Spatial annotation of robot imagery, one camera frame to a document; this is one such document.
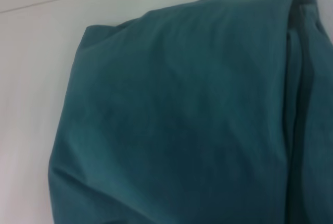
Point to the teal blue t-shirt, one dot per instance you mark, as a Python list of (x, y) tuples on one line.
[(195, 117)]

